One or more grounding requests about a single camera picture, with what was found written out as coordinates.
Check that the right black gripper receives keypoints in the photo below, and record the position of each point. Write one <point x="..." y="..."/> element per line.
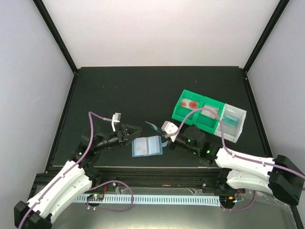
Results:
<point x="163" y="132"/>

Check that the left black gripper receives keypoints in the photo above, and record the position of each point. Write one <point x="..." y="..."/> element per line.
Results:
<point x="122" y="135"/>

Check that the teal striped credit card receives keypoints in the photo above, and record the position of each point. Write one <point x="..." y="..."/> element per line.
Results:
<point x="153" y="126"/>

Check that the blue card holder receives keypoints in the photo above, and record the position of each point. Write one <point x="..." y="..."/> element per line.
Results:
<point x="154" y="146"/>

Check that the green bin compartment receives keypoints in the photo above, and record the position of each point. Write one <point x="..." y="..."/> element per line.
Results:
<point x="205" y="120"/>
<point x="179" y="113"/>

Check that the white floral credit card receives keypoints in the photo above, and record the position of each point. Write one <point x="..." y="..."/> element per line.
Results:
<point x="210" y="112"/>

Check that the clear white bin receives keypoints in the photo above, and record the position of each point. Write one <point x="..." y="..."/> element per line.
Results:
<point x="232" y="133"/>

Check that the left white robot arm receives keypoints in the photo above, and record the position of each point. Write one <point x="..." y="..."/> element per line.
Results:
<point x="76" y="177"/>

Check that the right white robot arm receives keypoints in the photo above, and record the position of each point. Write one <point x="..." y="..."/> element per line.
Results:
<point x="277" y="176"/>

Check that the teal card in bin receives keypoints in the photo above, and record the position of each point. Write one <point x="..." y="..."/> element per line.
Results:
<point x="229" y="120"/>

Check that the left small circuit board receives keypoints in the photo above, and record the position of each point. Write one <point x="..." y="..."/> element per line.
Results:
<point x="95" y="197"/>

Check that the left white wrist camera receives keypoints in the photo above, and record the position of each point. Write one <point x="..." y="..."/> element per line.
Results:
<point x="115" y="120"/>

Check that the black front rail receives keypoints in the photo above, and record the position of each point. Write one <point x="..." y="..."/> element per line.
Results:
<point x="160" y="176"/>

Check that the white slotted cable duct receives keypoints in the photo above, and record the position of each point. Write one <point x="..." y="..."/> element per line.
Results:
<point x="153" y="200"/>

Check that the left black frame post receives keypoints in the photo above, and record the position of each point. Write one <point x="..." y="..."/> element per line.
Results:
<point x="55" y="33"/>

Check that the black frame post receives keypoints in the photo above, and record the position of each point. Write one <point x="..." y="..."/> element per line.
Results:
<point x="276" y="15"/>
<point x="55" y="33"/>

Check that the right black frame post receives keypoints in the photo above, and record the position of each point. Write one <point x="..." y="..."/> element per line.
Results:
<point x="276" y="15"/>

